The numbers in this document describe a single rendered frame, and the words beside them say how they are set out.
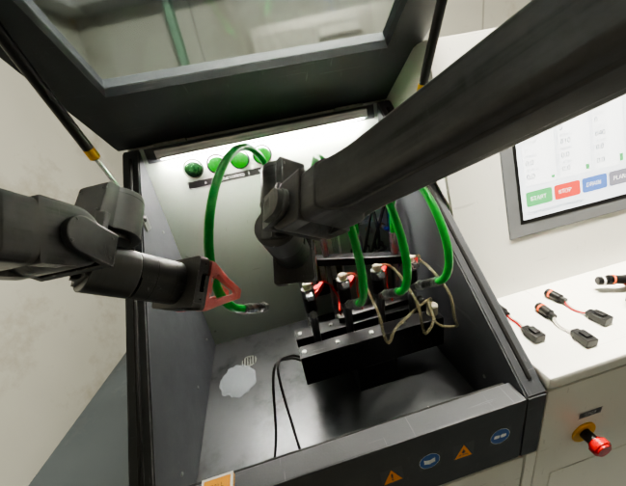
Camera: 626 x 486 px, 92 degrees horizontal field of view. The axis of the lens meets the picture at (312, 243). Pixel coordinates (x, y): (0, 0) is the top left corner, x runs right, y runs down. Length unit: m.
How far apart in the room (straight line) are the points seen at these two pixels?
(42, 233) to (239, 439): 0.62
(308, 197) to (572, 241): 0.77
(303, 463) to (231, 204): 0.61
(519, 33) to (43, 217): 0.35
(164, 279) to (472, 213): 0.63
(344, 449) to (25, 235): 0.51
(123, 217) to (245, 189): 0.49
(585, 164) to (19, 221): 0.99
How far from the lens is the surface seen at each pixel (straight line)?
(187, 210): 0.89
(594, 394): 0.81
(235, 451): 0.81
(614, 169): 1.03
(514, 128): 0.21
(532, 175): 0.86
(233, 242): 0.90
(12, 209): 0.31
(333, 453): 0.60
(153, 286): 0.41
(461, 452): 0.70
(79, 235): 0.34
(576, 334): 0.77
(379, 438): 0.61
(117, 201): 0.43
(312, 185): 0.29
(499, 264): 0.84
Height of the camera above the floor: 1.46
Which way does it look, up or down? 23 degrees down
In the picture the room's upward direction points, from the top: 11 degrees counter-clockwise
